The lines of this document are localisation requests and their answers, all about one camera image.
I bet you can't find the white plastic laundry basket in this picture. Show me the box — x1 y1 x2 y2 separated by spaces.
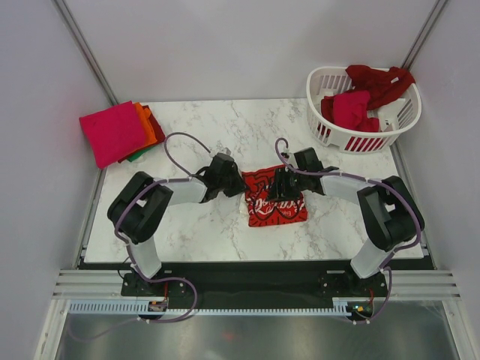
306 64 422 154

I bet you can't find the orange folded shirt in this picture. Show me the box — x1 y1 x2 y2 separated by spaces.
133 103 157 149

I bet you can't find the green folded shirt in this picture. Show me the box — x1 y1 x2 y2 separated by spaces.
127 146 153 162

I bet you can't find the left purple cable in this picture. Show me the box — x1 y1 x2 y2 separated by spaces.
114 131 200 326

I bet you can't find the magenta crumpled shirt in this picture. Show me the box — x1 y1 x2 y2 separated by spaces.
320 91 380 133

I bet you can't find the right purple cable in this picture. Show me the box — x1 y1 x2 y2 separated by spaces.
274 137 422 326

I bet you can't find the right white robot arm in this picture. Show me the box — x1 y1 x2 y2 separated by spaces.
268 148 425 296

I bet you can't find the purple cable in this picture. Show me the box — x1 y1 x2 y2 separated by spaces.
114 131 200 326
274 137 422 326

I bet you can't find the aluminium frame rail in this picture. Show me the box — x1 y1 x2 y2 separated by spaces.
53 270 461 301

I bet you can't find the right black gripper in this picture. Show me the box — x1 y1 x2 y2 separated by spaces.
265 167 308 203

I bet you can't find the dark red crumpled shirt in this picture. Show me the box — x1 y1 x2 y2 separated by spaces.
346 64 416 110

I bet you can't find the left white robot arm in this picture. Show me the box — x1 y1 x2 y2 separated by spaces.
107 152 246 295

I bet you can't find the white t shirt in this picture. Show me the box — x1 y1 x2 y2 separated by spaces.
241 166 308 227

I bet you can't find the white slotted cable duct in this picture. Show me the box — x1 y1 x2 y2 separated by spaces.
67 298 358 317

